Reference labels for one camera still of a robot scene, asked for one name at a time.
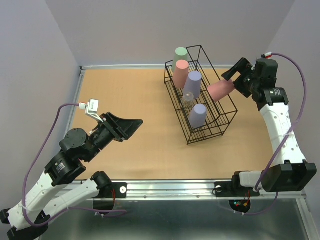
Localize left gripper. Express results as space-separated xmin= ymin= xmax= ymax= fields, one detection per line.
xmin=86 ymin=110 xmax=146 ymax=161

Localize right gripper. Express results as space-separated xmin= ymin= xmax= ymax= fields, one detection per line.
xmin=221 ymin=57 xmax=261 ymax=98

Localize red plastic cup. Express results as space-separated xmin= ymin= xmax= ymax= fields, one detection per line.
xmin=207 ymin=79 xmax=235 ymax=102

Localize large lavender plastic cup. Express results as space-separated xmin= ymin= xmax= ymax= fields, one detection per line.
xmin=183 ymin=71 xmax=202 ymax=99

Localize black wire dish rack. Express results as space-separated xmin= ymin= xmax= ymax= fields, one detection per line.
xmin=164 ymin=45 xmax=238 ymax=145

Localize salmon pink plastic cup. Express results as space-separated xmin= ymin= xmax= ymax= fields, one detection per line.
xmin=172 ymin=59 xmax=189 ymax=89

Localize mint green plastic cup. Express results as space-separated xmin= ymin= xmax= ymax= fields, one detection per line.
xmin=171 ymin=47 xmax=188 ymax=72

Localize clear plastic cup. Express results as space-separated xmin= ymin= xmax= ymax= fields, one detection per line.
xmin=181 ymin=92 xmax=194 ymax=110

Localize small lavender plastic cup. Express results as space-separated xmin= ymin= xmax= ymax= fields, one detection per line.
xmin=188 ymin=104 xmax=207 ymax=128

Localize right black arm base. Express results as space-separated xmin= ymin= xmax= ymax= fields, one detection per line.
xmin=212 ymin=181 xmax=260 ymax=198

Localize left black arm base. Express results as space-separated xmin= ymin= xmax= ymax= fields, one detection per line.
xmin=94 ymin=182 xmax=128 ymax=199

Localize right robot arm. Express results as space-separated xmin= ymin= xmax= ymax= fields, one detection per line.
xmin=222 ymin=56 xmax=317 ymax=195

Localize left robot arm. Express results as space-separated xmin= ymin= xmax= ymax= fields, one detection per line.
xmin=0 ymin=112 xmax=144 ymax=240

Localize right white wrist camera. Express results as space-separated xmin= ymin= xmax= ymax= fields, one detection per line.
xmin=261 ymin=52 xmax=273 ymax=59

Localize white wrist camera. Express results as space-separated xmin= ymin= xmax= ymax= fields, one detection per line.
xmin=261 ymin=52 xmax=273 ymax=59
xmin=78 ymin=98 xmax=104 ymax=123

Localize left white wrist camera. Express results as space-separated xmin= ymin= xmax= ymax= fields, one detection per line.
xmin=78 ymin=98 xmax=104 ymax=123

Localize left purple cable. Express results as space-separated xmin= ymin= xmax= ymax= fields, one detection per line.
xmin=21 ymin=102 xmax=128 ymax=227

